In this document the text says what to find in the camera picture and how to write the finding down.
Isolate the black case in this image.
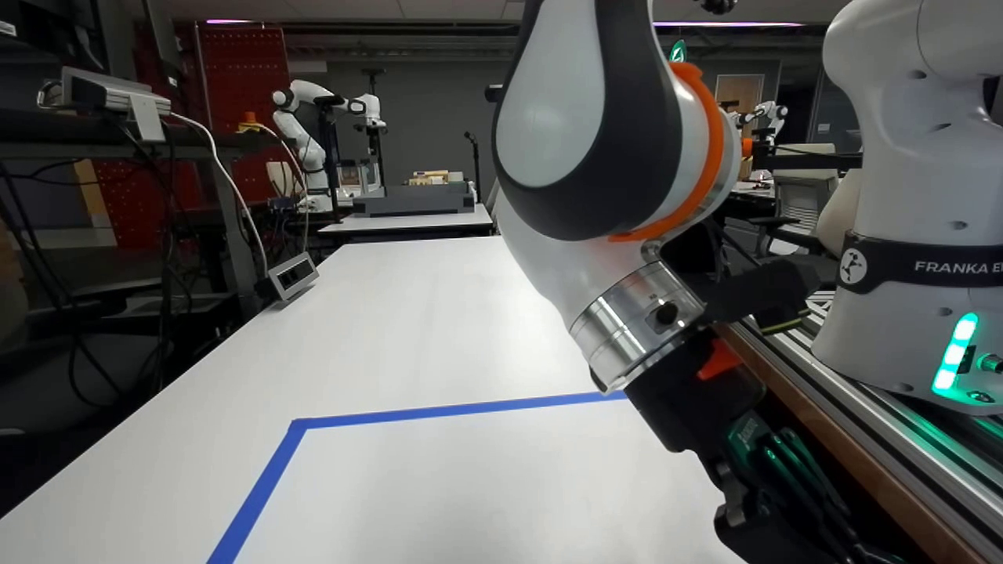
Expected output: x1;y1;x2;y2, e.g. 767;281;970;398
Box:
360;179;475;218

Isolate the small grey box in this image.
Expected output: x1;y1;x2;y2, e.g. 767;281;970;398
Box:
263;251;323;308

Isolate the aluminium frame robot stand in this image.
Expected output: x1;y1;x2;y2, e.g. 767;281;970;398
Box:
719;285;1003;564

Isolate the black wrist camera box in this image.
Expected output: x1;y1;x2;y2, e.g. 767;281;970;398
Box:
692;253;833;339

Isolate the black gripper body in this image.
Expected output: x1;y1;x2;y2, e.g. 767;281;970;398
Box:
623;329;776;461

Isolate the white stereo camera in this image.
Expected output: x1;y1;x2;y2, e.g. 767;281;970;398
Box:
37;62;175;148

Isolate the dark metal shelf rack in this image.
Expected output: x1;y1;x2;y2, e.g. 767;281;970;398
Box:
0;0;267;511

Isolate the small white background robot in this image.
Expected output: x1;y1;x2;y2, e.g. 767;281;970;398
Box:
743;96;792;175

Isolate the white background table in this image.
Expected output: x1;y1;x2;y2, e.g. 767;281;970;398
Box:
314;202;499;238

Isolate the white camera cable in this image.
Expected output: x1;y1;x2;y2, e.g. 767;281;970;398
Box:
164;107;280;281

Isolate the blue tape line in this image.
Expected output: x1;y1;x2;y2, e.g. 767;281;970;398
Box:
205;390;634;564

